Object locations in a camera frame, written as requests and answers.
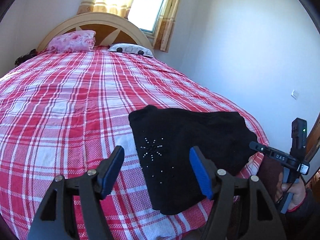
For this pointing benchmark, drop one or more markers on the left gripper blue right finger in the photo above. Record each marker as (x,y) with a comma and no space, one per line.
(217,185)

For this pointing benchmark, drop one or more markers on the pink floral pillow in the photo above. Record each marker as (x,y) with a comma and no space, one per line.
(76,41)

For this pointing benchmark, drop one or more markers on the white black patterned pillow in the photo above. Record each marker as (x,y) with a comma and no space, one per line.
(131,49)

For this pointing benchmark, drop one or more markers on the dark item beside bed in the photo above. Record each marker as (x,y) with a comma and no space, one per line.
(26,57)

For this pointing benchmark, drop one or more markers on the person right hand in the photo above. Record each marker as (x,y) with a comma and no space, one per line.
(297,189)

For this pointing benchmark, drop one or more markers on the head window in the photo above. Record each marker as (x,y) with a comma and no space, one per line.
(145,14)

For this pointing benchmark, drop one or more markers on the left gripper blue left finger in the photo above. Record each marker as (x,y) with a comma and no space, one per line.
(95,185)

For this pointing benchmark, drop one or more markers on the white wall switch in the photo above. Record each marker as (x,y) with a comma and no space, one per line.
(295,94)

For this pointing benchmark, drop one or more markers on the cream wooden headboard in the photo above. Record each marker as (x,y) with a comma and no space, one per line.
(109,29)

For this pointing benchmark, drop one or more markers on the red plaid bed sheet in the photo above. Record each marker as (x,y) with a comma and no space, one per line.
(62,113)

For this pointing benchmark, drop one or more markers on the head window right curtain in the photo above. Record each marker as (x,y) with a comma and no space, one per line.
(165,26)

